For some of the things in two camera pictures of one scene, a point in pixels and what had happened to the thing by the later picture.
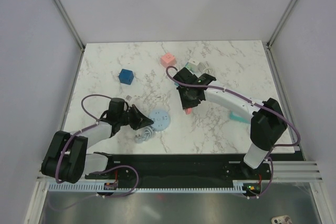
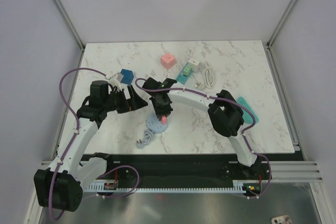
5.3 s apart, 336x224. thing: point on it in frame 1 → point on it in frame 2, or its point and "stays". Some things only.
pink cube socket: [168, 60] stays
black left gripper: [140, 120] → [135, 102]
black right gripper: [185, 104] → [159, 113]
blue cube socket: [126, 76] stays
